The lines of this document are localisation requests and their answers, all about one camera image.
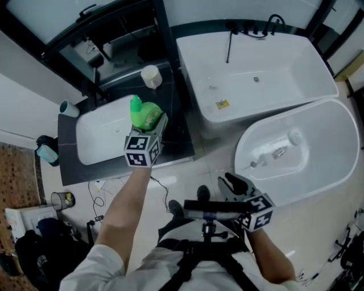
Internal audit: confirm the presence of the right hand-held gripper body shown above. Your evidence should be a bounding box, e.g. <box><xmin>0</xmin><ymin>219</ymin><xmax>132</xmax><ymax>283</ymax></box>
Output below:
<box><xmin>238</xmin><ymin>190</ymin><xmax>275</xmax><ymax>232</ymax></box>

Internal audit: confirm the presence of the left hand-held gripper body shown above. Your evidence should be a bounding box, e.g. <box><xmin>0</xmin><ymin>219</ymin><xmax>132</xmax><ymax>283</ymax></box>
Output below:
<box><xmin>123</xmin><ymin>129</ymin><xmax>164</xmax><ymax>169</ymax></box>

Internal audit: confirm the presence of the green detergent bottle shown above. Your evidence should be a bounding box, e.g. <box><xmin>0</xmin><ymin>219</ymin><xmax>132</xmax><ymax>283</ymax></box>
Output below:
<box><xmin>130</xmin><ymin>95</ymin><xmax>164</xmax><ymax>131</ymax></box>

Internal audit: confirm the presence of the person's left forearm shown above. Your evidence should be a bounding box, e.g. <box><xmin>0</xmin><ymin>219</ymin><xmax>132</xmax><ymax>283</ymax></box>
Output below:
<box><xmin>93</xmin><ymin>166</ymin><xmax>153</xmax><ymax>275</ymax></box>

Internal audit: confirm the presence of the person's right forearm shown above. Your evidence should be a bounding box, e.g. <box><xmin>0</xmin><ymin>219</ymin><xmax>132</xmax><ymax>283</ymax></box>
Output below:
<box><xmin>246</xmin><ymin>228</ymin><xmax>296</xmax><ymax>285</ymax></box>

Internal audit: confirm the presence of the person's right shoe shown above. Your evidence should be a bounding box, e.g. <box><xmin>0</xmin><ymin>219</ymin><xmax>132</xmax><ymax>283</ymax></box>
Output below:
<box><xmin>196</xmin><ymin>185</ymin><xmax>211</xmax><ymax>201</ymax></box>

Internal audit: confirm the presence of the person's shoe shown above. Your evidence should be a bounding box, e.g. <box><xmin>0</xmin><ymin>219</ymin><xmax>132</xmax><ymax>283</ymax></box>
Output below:
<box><xmin>196</xmin><ymin>185</ymin><xmax>211</xmax><ymax>201</ymax></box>
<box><xmin>168</xmin><ymin>199</ymin><xmax>184</xmax><ymax>218</ymax></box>

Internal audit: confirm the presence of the dark wooden vanity cabinet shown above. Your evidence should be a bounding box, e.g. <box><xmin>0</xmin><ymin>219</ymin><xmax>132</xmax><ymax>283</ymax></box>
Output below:
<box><xmin>57</xmin><ymin>61</ymin><xmax>196</xmax><ymax>187</ymax></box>

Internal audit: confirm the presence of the white sink basin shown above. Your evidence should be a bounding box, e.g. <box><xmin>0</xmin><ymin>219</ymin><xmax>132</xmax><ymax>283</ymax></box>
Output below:
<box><xmin>76</xmin><ymin>95</ymin><xmax>137</xmax><ymax>166</ymax></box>

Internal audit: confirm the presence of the white mug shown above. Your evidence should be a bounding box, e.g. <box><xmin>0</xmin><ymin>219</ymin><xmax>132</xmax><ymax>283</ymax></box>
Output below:
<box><xmin>140</xmin><ymin>64</ymin><xmax>163</xmax><ymax>90</ymax></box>

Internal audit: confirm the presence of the person's left shoe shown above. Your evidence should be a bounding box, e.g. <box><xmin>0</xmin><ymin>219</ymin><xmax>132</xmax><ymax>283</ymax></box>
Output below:
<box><xmin>168</xmin><ymin>199</ymin><xmax>184</xmax><ymax>218</ymax></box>

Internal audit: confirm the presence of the black sink faucet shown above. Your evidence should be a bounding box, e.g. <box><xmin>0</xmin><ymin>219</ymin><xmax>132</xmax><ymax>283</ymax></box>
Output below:
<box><xmin>82</xmin><ymin>79</ymin><xmax>111</xmax><ymax>109</ymax></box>

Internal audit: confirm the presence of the tall white cup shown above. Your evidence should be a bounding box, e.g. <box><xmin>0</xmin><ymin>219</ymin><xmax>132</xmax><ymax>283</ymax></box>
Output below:
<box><xmin>59</xmin><ymin>99</ymin><xmax>80</xmax><ymax>118</ymax></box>

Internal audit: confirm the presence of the person's white shirt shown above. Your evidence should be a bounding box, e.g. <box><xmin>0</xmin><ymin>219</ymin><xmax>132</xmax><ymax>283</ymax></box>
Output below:
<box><xmin>59</xmin><ymin>220</ymin><xmax>299</xmax><ymax>291</ymax></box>

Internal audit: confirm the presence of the black chest harness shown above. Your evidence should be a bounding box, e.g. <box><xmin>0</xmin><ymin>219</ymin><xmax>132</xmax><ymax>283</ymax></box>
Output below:
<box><xmin>156</xmin><ymin>224</ymin><xmax>259</xmax><ymax>291</ymax></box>

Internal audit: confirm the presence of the dark green oval bathtub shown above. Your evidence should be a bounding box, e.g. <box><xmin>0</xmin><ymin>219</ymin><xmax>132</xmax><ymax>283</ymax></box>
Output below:
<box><xmin>234</xmin><ymin>98</ymin><xmax>361</xmax><ymax>207</ymax></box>

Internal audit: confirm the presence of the black hand shower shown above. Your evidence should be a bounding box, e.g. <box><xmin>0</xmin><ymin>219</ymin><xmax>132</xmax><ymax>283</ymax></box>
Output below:
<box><xmin>226</xmin><ymin>28</ymin><xmax>238</xmax><ymax>64</ymax></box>

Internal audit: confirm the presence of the white rectangular bathtub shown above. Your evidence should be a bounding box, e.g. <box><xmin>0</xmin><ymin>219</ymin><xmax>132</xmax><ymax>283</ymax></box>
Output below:
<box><xmin>176</xmin><ymin>31</ymin><xmax>340</xmax><ymax>123</ymax></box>

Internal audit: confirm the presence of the black high-back office chair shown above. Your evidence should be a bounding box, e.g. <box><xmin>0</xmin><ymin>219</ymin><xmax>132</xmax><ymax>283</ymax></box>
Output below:
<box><xmin>14</xmin><ymin>218</ymin><xmax>97</xmax><ymax>291</ymax></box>

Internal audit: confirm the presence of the black bathtub faucet set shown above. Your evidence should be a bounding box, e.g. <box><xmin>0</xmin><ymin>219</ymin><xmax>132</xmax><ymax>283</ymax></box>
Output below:
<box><xmin>226</xmin><ymin>14</ymin><xmax>287</xmax><ymax>38</ymax></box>

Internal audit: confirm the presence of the black power cable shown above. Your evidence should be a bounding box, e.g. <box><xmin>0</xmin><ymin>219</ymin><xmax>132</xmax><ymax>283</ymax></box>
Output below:
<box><xmin>150</xmin><ymin>176</ymin><xmax>171</xmax><ymax>213</ymax></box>

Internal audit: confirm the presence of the black power adapter with cable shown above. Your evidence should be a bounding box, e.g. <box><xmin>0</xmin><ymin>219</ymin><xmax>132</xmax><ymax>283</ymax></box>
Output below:
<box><xmin>87</xmin><ymin>181</ymin><xmax>106</xmax><ymax>222</ymax></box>

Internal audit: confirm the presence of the black wire wastebasket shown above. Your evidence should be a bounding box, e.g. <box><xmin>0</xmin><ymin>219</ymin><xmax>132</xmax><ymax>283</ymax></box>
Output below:
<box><xmin>50</xmin><ymin>192</ymin><xmax>76</xmax><ymax>211</ymax></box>

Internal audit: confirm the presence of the black metal mirror shelf frame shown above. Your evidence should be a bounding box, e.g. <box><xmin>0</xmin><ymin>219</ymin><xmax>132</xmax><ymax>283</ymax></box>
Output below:
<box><xmin>0</xmin><ymin>0</ymin><xmax>174</xmax><ymax>86</ymax></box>

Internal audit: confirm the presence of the small black handle fixture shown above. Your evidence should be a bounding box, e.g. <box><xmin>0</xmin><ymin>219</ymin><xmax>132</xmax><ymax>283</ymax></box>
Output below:
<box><xmin>78</xmin><ymin>3</ymin><xmax>97</xmax><ymax>16</ymax></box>

